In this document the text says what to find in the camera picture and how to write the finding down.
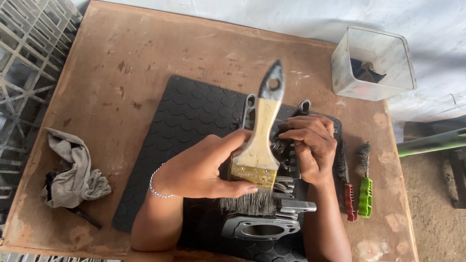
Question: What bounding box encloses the person's left hand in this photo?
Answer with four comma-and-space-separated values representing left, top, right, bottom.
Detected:
153, 128, 258, 199

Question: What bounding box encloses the person's right hand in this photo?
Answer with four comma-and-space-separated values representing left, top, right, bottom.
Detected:
278, 115, 338, 185

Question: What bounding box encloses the grey metal engine cylinder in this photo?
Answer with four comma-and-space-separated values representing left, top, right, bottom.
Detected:
221, 94, 317, 241

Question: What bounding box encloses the wooden handle paint brush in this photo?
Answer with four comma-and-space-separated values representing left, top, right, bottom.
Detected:
219, 59, 285, 217

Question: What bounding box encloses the black rubber mat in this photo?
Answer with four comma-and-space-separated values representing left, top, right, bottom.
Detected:
112, 75, 343, 262

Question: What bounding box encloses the black cloth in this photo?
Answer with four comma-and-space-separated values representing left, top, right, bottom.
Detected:
350, 58, 387, 84

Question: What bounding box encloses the translucent square plastic container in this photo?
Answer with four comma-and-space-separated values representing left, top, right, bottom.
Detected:
331, 25, 417, 102

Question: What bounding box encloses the green bar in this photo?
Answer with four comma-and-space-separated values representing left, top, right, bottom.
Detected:
396, 127, 466, 158

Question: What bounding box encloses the grey dirty rag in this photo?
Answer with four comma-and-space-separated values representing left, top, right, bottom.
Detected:
41, 127, 112, 209

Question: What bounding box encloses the black stick tool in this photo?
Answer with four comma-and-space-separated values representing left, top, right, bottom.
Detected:
66, 207, 102, 230

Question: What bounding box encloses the grey plastic crate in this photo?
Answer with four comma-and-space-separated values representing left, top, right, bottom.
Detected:
0, 0, 83, 222

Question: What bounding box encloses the silver bead bracelet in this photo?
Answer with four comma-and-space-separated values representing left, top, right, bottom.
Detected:
149, 163, 175, 199

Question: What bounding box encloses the red handle wire brush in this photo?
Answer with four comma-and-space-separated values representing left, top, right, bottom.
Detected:
335, 139, 358, 222

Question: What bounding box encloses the green handle wire brush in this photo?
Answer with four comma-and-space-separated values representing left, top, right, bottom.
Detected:
356, 141, 373, 219

